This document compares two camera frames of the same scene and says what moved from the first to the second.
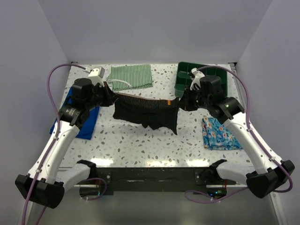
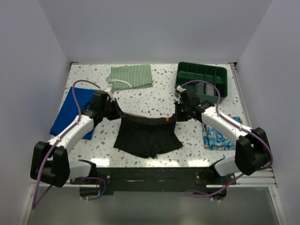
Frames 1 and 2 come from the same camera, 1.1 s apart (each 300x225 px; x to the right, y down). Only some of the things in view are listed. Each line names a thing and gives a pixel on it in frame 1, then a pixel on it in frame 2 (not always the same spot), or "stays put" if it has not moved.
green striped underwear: (123, 77) stays put
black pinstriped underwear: (151, 113) -> (146, 135)
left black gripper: (113, 96) -> (118, 113)
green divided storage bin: (183, 75) stays put
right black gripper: (184, 103) -> (178, 117)
